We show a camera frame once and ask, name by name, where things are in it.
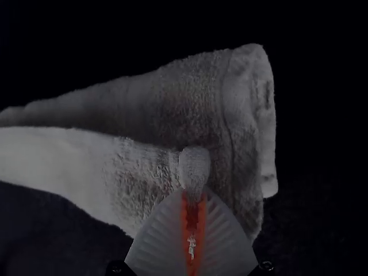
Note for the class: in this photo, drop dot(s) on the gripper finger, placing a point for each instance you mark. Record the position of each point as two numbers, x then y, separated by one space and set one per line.
224 244
161 244

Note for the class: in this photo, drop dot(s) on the pale towel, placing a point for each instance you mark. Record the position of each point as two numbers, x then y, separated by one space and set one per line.
184 109

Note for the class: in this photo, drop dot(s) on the black mat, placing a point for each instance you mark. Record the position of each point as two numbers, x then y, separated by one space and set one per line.
86 43

